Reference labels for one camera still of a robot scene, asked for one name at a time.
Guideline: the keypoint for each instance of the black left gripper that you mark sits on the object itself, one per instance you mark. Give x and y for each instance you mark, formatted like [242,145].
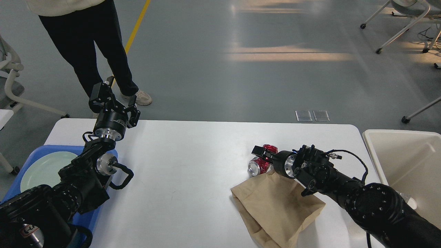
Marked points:
[111,123]

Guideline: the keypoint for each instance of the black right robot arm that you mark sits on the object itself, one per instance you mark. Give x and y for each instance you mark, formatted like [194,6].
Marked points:
[376,208]

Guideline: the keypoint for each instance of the white office chair left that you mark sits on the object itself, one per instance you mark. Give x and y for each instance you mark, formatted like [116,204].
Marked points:
[11,90]

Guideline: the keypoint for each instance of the light green plate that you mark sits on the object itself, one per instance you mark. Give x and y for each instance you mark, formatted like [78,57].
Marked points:
[44,171]

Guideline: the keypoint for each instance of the brown paper bag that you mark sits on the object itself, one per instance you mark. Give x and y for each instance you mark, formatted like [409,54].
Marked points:
[273,209]

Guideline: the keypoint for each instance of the person in cream sweater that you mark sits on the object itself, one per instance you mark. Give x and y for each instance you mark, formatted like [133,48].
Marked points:
[77,28]

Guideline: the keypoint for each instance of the crushed red soda can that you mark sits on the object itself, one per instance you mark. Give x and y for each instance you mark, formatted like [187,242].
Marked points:
[257,165]

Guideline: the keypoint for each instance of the white paper cup in bin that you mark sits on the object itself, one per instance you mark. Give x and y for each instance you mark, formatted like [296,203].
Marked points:
[412,203]

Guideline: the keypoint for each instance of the aluminium foil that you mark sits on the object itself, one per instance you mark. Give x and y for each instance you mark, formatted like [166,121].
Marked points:
[404,196]

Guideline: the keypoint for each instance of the clear floor plate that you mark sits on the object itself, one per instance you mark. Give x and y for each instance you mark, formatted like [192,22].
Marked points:
[304,116]
[321,116]

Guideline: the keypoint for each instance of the white plastic bin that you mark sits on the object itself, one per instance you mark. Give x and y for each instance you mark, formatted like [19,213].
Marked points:
[409,162]

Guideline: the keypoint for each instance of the clear floor plate left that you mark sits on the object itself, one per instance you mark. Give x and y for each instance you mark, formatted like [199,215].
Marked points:
[304,116]

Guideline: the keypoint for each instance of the chair leg with caster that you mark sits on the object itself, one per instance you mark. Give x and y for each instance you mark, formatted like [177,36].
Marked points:
[407,119]

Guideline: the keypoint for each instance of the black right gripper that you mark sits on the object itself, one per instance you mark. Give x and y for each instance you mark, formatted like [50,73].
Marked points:
[283,161]

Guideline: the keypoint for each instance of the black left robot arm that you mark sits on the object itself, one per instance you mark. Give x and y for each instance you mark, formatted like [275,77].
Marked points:
[94,146]

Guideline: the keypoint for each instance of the clear floor plate right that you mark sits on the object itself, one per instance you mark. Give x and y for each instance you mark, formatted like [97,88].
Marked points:
[321,116]

